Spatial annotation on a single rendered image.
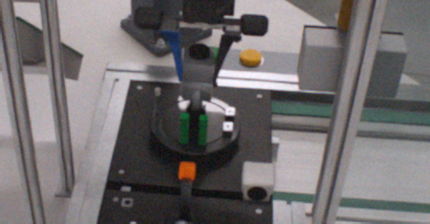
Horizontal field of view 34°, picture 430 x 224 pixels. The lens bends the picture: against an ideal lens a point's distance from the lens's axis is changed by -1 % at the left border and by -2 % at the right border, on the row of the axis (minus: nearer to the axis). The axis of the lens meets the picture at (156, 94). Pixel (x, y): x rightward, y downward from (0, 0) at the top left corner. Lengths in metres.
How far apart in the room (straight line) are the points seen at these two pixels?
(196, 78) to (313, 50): 0.22
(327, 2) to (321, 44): 2.53
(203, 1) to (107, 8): 0.69
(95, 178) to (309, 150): 0.36
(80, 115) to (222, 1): 0.46
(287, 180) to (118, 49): 0.52
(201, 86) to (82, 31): 0.58
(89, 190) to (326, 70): 0.39
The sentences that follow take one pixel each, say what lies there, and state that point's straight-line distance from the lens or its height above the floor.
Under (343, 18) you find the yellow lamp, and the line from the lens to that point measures 0.83.
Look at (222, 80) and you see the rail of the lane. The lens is 1.23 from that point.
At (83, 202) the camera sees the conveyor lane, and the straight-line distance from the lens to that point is 1.03.
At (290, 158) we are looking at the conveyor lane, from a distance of 1.16.
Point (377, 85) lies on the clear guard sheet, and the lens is 0.86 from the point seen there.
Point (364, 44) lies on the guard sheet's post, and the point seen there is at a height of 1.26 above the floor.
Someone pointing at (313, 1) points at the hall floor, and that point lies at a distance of 3.37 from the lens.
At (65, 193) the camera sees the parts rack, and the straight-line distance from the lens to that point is 1.17.
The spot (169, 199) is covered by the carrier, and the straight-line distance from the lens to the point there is 1.01.
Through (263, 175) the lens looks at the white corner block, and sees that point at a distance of 1.02.
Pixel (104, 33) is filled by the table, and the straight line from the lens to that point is 1.53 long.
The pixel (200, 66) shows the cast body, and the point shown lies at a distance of 0.99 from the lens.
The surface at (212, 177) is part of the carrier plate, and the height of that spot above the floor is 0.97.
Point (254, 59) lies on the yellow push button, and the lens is 1.27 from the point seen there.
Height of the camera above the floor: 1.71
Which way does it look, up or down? 39 degrees down
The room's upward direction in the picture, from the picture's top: straight up
